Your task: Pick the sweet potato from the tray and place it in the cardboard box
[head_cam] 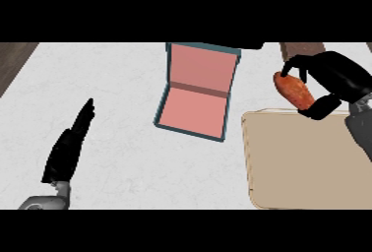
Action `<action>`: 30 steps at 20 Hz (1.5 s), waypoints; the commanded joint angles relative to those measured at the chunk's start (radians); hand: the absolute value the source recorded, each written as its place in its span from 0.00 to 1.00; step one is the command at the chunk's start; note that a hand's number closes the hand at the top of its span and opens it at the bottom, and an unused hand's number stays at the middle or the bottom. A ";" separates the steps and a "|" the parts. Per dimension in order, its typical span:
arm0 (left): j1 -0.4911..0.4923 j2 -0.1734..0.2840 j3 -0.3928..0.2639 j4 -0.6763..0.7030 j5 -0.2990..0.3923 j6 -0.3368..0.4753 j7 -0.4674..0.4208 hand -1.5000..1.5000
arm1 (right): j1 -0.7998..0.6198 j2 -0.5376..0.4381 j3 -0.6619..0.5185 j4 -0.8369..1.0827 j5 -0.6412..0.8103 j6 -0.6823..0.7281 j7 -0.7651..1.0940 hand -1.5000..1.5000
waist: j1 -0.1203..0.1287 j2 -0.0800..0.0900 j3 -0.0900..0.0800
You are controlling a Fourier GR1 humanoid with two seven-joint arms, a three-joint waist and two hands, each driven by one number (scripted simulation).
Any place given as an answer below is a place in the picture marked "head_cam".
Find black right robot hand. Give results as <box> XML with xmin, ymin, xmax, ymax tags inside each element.
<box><xmin>279</xmin><ymin>50</ymin><xmax>372</xmax><ymax>121</ymax></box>

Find beige tray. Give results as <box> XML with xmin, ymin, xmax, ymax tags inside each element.
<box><xmin>239</xmin><ymin>108</ymin><xmax>372</xmax><ymax>211</ymax></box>

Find teal box with pink inside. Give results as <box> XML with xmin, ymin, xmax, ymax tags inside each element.
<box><xmin>152</xmin><ymin>42</ymin><xmax>242</xmax><ymax>144</ymax></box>

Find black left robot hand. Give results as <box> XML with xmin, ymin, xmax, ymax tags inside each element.
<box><xmin>40</xmin><ymin>97</ymin><xmax>96</xmax><ymax>185</ymax></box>

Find brown wooden panel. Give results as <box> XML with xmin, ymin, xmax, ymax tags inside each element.
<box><xmin>279</xmin><ymin>42</ymin><xmax>328</xmax><ymax>63</ymax></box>
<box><xmin>0</xmin><ymin>42</ymin><xmax>42</xmax><ymax>98</ymax></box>

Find orange sweet potato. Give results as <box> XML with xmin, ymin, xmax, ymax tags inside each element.
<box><xmin>272</xmin><ymin>71</ymin><xmax>318</xmax><ymax>111</ymax></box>

